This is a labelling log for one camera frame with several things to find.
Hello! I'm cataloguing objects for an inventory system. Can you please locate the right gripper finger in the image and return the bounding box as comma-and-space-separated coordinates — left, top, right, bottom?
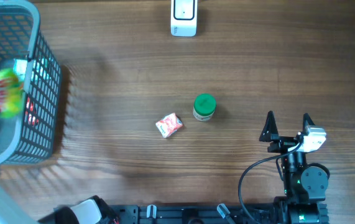
303, 113, 315, 131
259, 111, 279, 142

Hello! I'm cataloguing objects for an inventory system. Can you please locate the green lid jar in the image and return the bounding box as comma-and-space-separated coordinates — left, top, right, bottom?
193, 93, 217, 121

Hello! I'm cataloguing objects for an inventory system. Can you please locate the red white small carton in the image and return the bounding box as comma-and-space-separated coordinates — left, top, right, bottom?
155, 113, 183, 138

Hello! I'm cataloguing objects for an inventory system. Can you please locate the Haribo gummy candy bag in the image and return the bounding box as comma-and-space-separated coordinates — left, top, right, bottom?
0, 68, 23, 118

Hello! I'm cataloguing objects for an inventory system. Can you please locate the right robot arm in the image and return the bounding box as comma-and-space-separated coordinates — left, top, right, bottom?
259, 111, 330, 223

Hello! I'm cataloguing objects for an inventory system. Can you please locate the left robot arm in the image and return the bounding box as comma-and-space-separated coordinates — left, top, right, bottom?
0, 187, 119, 224

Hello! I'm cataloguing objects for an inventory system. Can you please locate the white barcode scanner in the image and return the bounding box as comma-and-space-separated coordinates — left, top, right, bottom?
170, 0, 198, 37

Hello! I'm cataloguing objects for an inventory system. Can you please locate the white teal snack packet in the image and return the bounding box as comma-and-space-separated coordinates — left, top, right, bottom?
13, 59, 27, 75

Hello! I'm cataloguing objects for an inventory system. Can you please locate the grey plastic mesh basket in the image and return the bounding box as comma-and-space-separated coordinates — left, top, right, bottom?
0, 1, 62, 165

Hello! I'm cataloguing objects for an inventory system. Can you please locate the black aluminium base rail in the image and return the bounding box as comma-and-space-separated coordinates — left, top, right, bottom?
108, 203, 330, 224

